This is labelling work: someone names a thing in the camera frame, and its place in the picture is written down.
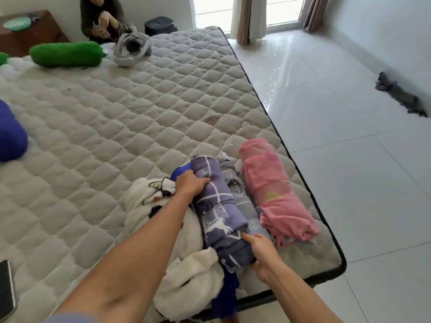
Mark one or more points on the grey patterned folded cloth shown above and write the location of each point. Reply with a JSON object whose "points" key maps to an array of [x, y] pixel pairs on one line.
{"points": [[237, 188]]}

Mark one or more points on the pink rolled blanket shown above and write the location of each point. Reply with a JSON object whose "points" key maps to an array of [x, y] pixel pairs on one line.
{"points": [[272, 191]]}

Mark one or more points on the person's right hand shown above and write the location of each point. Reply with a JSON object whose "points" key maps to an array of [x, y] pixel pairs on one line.
{"points": [[266, 255]]}

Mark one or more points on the person's right forearm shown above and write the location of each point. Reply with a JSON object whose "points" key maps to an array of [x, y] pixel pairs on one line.
{"points": [[299, 301]]}

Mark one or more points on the glass sliding door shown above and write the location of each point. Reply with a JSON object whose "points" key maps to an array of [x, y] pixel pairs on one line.
{"points": [[212, 10]]}

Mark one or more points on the person's left thumb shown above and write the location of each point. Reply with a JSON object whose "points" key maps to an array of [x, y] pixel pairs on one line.
{"points": [[203, 181]]}

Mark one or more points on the white fluffy cartoon blanket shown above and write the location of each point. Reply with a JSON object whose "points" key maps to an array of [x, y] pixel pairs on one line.
{"points": [[198, 275]]}

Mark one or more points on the dark floor rag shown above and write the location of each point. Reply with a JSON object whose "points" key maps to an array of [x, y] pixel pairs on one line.
{"points": [[402, 97]]}

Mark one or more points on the white quilted mattress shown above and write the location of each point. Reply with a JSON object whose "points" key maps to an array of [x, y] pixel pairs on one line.
{"points": [[128, 124]]}

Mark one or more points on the purple patterned blanket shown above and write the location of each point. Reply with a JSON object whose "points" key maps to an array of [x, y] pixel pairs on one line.
{"points": [[215, 211]]}

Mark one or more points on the dark blue cloth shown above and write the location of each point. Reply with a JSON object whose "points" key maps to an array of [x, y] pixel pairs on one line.
{"points": [[227, 296]]}

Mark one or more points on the light blue sleeve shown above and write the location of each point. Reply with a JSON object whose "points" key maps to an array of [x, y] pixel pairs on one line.
{"points": [[67, 318]]}

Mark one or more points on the green plate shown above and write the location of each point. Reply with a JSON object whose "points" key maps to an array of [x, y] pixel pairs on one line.
{"points": [[16, 24]]}

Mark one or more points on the black phone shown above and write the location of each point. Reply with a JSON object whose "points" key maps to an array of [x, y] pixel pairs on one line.
{"points": [[6, 289]]}

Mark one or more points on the person's right thumb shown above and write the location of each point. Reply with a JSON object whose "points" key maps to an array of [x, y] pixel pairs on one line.
{"points": [[248, 236]]}

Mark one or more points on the black plastic bin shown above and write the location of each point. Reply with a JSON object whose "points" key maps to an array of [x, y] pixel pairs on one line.
{"points": [[160, 26]]}

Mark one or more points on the green plush bolster pillow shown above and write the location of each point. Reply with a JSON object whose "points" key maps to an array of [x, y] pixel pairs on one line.
{"points": [[65, 54]]}

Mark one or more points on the white grey headset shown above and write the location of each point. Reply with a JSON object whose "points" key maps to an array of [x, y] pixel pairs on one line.
{"points": [[129, 47]]}

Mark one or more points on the beige curtain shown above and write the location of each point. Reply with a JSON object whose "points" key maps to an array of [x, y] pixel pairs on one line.
{"points": [[249, 18], [315, 13]]}

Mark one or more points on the person's left forearm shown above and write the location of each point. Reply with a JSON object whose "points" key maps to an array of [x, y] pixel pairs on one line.
{"points": [[131, 262]]}

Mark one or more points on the blue plush pillow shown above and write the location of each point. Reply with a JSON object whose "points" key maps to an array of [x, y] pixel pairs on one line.
{"points": [[10, 134]]}

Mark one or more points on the brown wooden table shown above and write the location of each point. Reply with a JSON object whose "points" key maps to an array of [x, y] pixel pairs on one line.
{"points": [[43, 31]]}

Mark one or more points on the person's left hand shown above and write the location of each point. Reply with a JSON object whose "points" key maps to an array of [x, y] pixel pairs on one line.
{"points": [[188, 184]]}

